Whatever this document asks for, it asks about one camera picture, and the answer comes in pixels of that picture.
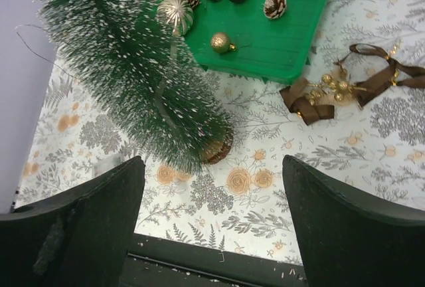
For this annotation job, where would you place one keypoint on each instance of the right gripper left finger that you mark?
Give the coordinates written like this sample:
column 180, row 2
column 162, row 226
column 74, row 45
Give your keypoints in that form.
column 79, row 237

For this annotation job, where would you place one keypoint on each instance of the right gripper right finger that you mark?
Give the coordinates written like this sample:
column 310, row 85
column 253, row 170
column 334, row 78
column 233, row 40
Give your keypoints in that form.
column 348, row 237

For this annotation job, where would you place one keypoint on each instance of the brown ribbon bow decoration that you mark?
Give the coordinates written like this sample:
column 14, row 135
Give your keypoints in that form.
column 305, row 98

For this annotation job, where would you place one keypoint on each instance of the small frosted christmas tree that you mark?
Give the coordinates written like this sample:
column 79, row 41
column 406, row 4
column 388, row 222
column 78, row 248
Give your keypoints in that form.
column 143, row 75

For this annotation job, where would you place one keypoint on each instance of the green plastic tray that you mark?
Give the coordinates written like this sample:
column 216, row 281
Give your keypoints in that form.
column 274, row 50

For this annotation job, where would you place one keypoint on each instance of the floral patterned table mat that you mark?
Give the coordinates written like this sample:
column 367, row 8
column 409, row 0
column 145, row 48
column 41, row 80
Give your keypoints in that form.
column 239, row 204

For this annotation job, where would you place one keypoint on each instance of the gold ball ornament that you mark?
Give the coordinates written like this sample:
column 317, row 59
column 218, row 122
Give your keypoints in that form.
column 221, row 43

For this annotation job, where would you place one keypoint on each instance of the silver gold ribbed ornament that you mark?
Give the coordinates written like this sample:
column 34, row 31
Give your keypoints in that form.
column 176, row 13

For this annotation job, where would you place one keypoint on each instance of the white tipped pine cone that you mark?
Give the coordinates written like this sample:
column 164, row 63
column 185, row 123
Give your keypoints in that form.
column 274, row 9

